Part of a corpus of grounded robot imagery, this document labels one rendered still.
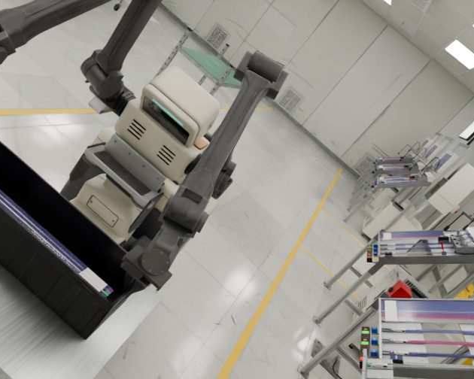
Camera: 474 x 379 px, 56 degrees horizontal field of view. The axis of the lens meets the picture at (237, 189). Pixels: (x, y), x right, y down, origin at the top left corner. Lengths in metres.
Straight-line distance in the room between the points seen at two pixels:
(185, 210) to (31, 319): 0.37
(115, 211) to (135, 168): 0.18
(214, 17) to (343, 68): 3.36
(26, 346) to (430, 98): 10.23
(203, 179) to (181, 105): 0.47
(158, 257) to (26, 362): 0.30
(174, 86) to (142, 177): 0.31
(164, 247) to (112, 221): 0.75
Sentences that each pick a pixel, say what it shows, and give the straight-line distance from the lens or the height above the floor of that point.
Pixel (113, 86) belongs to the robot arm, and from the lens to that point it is 1.38.
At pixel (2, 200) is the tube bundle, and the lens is 1.14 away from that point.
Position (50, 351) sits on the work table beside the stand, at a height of 0.80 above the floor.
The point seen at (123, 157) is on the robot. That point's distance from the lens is 1.46.
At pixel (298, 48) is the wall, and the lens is 10.91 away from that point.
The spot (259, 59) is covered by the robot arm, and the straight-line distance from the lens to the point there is 1.03.
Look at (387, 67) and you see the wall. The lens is 10.71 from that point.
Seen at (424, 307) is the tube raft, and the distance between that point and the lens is 2.68.
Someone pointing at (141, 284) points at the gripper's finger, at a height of 0.96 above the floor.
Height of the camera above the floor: 1.52
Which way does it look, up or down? 19 degrees down
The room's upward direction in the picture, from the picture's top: 40 degrees clockwise
